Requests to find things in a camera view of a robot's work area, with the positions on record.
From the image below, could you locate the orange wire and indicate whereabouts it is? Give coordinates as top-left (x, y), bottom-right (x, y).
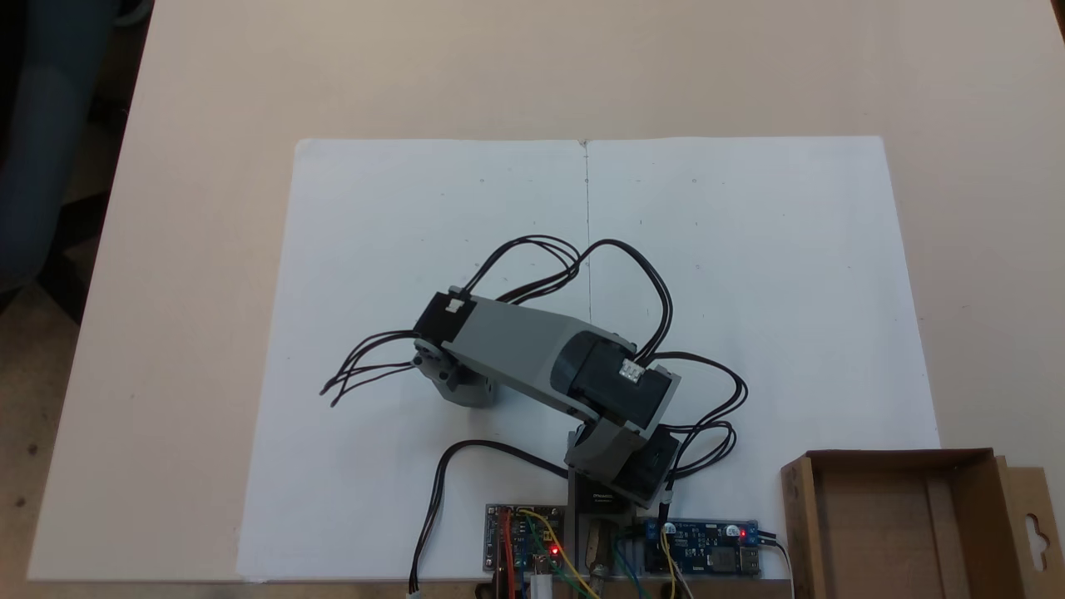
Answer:
top-left (497, 509), bottom-right (515, 599)

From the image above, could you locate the yellow wire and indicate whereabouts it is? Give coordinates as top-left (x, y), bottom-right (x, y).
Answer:
top-left (519, 508), bottom-right (602, 599)

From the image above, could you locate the grey circuit board, red LED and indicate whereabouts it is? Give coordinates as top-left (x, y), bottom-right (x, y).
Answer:
top-left (485, 503), bottom-right (569, 577)

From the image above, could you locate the blue circuit board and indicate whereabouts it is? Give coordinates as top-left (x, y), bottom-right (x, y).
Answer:
top-left (644, 519), bottom-right (763, 580)

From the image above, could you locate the long black power cable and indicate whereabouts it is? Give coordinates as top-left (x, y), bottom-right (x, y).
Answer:
top-left (407, 440), bottom-right (572, 597)

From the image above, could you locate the black arm base cable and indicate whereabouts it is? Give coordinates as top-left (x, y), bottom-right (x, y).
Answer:
top-left (645, 352), bottom-right (750, 504)

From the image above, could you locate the white paper sheet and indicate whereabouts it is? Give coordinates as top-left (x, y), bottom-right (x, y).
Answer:
top-left (237, 137), bottom-right (590, 583)
top-left (582, 135), bottom-right (942, 583)

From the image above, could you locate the brown cardboard box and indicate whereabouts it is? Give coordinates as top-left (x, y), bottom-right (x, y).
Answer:
top-left (780, 448), bottom-right (1065, 599)

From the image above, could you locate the black gripper motor cable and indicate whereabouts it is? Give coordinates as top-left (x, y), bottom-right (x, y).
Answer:
top-left (319, 330), bottom-right (422, 409)

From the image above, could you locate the black wrist motor cable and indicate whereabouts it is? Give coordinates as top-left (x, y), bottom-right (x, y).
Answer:
top-left (464, 235), bottom-right (675, 367)

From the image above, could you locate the dark blue chair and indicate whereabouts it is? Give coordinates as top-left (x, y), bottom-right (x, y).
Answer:
top-left (0, 0), bottom-right (156, 321)

